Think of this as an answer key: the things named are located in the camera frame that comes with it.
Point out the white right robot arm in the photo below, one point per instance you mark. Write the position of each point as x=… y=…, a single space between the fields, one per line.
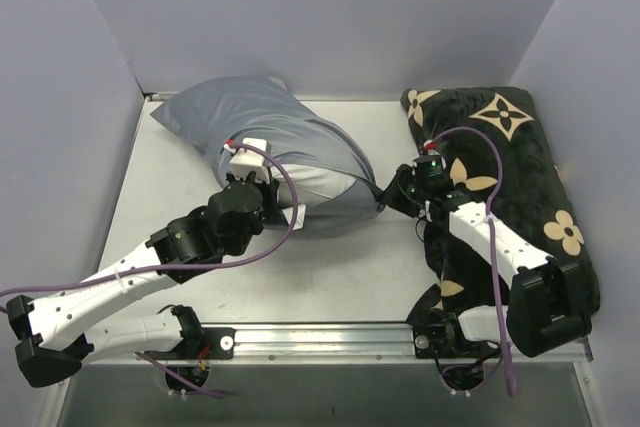
x=540 y=302

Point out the aluminium rail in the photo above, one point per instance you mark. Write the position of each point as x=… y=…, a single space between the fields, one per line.
x=341 y=97
x=286 y=343

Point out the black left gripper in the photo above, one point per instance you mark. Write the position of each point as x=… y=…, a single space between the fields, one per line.
x=270 y=195

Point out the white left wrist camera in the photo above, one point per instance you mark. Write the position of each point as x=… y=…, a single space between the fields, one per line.
x=245 y=162

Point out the black floral plush pillow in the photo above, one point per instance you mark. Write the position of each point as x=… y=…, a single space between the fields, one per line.
x=496 y=147

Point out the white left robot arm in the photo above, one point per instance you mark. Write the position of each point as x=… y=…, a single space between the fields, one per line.
x=59 y=334

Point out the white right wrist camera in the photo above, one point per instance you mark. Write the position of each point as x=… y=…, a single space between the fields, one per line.
x=430 y=148

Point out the grey pillowcase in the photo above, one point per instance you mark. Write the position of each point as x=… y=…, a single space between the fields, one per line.
x=259 y=107

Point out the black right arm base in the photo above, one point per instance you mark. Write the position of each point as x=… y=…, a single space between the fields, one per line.
x=440 y=337

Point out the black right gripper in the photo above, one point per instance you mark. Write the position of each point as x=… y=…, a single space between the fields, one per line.
x=396 y=187

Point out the aluminium front rail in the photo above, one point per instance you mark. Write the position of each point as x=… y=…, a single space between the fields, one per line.
x=286 y=343

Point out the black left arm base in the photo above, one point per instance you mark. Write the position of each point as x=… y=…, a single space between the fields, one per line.
x=183 y=337

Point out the white pillow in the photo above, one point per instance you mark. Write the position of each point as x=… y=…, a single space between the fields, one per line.
x=327 y=199

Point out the aluminium back rail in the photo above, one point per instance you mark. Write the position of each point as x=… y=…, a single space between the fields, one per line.
x=341 y=97

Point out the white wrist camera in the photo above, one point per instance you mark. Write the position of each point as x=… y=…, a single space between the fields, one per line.
x=430 y=148
x=245 y=162

